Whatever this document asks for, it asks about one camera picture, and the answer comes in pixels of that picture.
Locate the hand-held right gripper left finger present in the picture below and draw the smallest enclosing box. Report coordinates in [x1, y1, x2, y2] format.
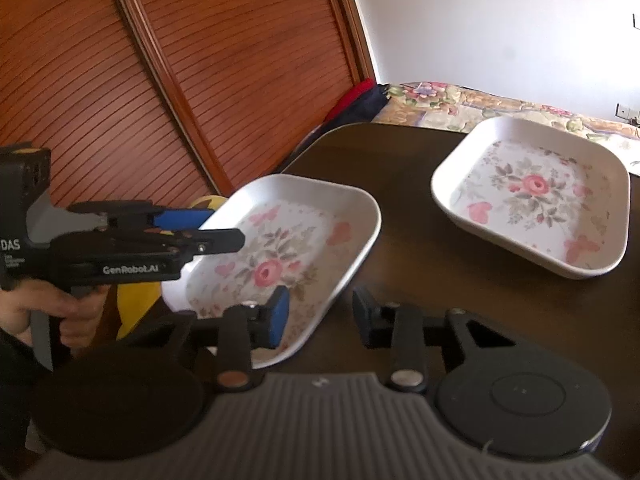
[122, 286, 291, 394]

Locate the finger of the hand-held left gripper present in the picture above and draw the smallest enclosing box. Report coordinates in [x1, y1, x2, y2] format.
[107, 228, 246, 266]
[67, 201, 217, 234]

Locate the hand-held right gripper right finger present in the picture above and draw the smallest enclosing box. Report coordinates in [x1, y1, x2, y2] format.
[352, 287, 517, 394]

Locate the floral square white plate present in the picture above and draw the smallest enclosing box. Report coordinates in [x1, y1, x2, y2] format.
[161, 174, 383, 370]
[431, 117, 631, 280]

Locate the person's left forearm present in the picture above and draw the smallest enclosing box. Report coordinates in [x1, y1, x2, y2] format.
[0, 327, 56, 466]

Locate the person's left hand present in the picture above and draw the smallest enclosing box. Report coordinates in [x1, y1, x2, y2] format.
[0, 287, 109, 355]

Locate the yellow plastic object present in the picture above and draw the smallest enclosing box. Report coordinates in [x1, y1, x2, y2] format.
[116, 195, 228, 342]

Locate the brown louvered wardrobe door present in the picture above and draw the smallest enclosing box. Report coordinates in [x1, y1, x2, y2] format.
[107, 0, 378, 196]
[0, 0, 226, 211]

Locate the red cloth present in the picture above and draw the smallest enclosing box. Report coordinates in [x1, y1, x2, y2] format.
[325, 78, 377, 122]

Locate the floral bed blanket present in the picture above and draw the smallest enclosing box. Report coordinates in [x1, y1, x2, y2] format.
[372, 81, 640, 176]

